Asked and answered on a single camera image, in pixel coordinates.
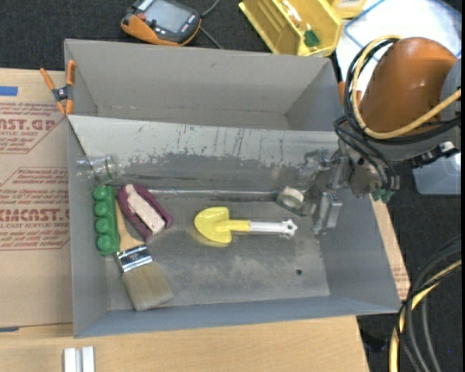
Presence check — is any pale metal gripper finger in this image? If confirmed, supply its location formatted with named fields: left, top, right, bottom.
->
left=300, top=149, right=333, bottom=195
left=312, top=191, right=343, bottom=236

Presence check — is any white tape roll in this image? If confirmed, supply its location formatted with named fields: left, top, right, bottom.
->
left=275, top=185, right=305, bottom=210

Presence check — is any grey metal bin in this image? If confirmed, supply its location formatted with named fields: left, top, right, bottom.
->
left=63, top=38, right=403, bottom=339

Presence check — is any purple and pink scrub brush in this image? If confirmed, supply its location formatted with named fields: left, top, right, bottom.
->
left=116, top=183, right=175, bottom=244

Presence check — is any clear glass jar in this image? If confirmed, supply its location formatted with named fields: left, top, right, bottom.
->
left=76, top=154, right=122, bottom=184

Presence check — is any green knobbed block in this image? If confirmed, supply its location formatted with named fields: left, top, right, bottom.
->
left=91, top=184, right=122, bottom=257

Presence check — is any brown cardboard board red print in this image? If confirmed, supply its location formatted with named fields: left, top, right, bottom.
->
left=0, top=66, right=75, bottom=333

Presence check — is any black cylinder on white bracket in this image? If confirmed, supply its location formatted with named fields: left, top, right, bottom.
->
left=410, top=140, right=460, bottom=171

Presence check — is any yellow toy shovel white handle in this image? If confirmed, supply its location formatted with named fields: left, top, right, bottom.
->
left=193, top=206, right=299, bottom=245

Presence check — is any wooden handled paintbrush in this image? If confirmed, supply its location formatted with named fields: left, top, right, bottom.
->
left=113, top=198, right=175, bottom=312

